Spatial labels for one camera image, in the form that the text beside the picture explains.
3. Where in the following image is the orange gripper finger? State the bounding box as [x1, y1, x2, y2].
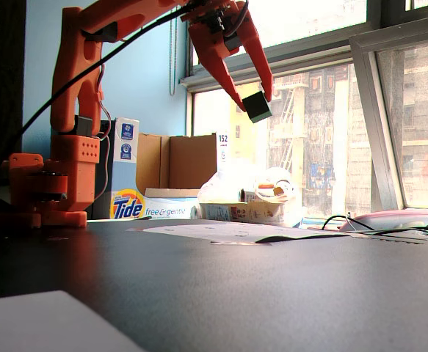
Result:
[240, 7, 274, 103]
[188, 26, 247, 111]

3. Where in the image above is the printed food carton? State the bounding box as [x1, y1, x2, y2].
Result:
[200, 200, 286, 225]

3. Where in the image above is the pink white plastic container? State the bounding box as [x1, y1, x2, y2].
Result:
[340, 208, 428, 232]

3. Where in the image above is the black camera cable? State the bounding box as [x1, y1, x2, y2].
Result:
[0, 0, 203, 199]

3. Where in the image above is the green cube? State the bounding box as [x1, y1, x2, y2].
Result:
[242, 90, 273, 124]

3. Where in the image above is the Tide detergent cardboard box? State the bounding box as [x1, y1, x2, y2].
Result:
[109, 116, 231, 220]

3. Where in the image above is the window blind cord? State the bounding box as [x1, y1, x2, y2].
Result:
[168, 10, 180, 97]

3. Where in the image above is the white plastic bag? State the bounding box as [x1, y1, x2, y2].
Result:
[197, 157, 305, 227]

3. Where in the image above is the white grid paper sheet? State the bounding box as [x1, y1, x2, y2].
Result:
[126, 221, 349, 246]

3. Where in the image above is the blank white paper sheet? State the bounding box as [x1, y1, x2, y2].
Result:
[0, 289, 147, 352]

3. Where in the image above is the black box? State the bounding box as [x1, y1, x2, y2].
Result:
[91, 117, 117, 221]

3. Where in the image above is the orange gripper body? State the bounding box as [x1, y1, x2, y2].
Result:
[180, 0, 253, 52]

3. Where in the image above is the open tilted window sash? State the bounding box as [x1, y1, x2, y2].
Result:
[348, 12, 428, 213]

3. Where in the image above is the white servo wire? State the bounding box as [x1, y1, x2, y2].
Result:
[94, 64, 112, 202]

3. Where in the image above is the dark curtain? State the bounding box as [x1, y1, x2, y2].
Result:
[0, 0, 27, 173]

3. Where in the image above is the grey window frame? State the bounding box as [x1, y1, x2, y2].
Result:
[179, 0, 428, 221]

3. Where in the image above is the white round plastic container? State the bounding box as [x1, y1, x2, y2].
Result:
[253, 166, 297, 202]

